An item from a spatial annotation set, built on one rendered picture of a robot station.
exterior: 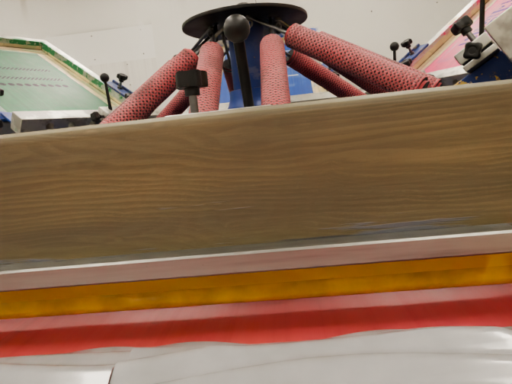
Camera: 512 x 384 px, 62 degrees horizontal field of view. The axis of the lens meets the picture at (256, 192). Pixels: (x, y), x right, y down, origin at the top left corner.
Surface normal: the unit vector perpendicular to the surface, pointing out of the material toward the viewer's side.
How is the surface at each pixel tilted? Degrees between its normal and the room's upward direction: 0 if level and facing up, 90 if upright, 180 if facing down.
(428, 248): 90
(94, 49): 90
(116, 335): 0
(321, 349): 15
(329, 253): 90
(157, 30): 90
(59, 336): 0
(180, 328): 0
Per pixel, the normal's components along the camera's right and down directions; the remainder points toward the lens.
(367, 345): -0.15, -0.82
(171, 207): -0.07, 0.15
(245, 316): -0.11, -0.98
